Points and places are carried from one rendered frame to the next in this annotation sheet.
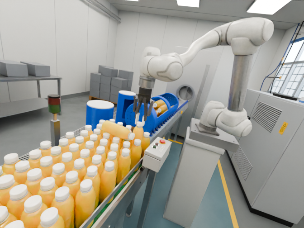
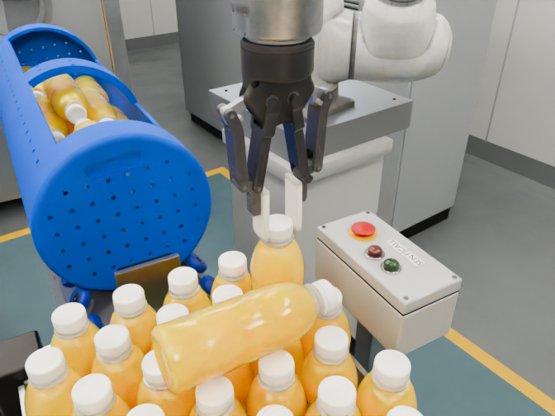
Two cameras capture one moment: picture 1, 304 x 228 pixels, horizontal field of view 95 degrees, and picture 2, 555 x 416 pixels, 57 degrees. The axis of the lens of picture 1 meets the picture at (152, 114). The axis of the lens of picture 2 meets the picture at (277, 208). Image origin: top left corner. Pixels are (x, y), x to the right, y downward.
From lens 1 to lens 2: 0.65 m
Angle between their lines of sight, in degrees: 46
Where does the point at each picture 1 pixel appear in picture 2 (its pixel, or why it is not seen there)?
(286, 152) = not seen: hidden behind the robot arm
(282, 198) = (429, 172)
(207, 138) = (344, 130)
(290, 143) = not seen: hidden behind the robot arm
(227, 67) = not seen: outside the picture
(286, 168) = (424, 104)
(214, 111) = (333, 28)
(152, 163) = (434, 320)
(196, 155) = (331, 204)
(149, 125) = (193, 212)
